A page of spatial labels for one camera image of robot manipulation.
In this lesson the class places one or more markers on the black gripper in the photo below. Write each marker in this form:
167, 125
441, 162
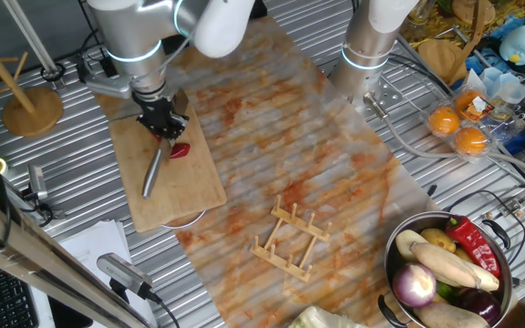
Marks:
157, 105

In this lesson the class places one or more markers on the large red chili pepper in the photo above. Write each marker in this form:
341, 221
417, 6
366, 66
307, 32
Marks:
180, 150

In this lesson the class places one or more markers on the steel cleaver knife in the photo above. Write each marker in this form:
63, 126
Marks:
152, 173

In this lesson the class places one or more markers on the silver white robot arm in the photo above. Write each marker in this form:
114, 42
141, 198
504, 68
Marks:
126, 27

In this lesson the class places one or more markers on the wooden cutting board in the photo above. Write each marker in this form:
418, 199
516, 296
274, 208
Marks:
189, 187

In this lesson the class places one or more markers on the orange marbled table mat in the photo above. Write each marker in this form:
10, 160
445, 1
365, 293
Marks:
290, 136

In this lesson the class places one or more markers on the wooden mug tree stand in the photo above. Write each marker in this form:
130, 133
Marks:
32, 111

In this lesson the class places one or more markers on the white paper stack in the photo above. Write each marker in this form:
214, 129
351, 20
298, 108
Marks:
94, 241

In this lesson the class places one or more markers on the wooden peg dish rack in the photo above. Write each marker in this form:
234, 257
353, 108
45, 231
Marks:
300, 224

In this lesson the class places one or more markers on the cabbage in plastic bag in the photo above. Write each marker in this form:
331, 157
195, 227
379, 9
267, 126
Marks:
322, 319

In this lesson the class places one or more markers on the white round vegetable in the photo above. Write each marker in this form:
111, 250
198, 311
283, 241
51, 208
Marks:
406, 243

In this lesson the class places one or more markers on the orange fruit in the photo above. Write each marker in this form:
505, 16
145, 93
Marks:
470, 141
465, 100
444, 120

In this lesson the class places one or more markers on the wooden hook stand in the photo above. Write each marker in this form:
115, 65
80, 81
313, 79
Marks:
440, 59

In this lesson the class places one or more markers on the purple onion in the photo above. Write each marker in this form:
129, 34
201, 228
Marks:
413, 284

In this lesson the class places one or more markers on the yellow potato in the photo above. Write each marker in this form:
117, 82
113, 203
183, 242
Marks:
440, 239

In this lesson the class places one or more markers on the long pale sweet potato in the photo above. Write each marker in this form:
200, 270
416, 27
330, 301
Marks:
449, 266

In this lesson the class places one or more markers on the green vegetable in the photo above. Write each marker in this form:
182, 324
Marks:
447, 290

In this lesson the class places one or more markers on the long red bell pepper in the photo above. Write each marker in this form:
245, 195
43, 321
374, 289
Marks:
474, 243

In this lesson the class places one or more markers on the clear plastic orange package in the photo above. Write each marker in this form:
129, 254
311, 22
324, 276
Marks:
499, 132

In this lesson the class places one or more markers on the brown sweet potato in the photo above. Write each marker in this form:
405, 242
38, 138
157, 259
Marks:
449, 316

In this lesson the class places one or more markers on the clear plastic measuring cup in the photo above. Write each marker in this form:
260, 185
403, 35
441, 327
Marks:
506, 86

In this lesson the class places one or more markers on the dark purple eggplant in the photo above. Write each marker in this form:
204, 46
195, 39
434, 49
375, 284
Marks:
481, 303

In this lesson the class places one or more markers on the light blue plush toy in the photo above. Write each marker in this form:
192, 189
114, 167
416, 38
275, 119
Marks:
520, 45

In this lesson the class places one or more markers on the wrist camera on grey bracket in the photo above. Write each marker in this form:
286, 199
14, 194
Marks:
107, 84

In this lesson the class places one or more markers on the small camera on black mount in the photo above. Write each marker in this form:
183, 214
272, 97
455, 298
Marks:
38, 182

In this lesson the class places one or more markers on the aluminium frame beam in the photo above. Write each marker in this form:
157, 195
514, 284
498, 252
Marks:
39, 255

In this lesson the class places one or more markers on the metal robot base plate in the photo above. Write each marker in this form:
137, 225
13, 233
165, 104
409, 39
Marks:
388, 95

